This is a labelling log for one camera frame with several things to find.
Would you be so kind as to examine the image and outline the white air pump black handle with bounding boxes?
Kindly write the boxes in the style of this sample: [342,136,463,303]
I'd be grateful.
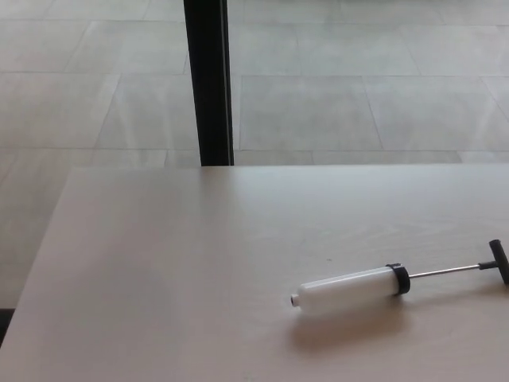
[289,239,509,318]

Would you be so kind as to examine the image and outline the black vertical frame post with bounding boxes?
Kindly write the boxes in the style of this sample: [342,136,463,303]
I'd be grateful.
[183,0,235,167]

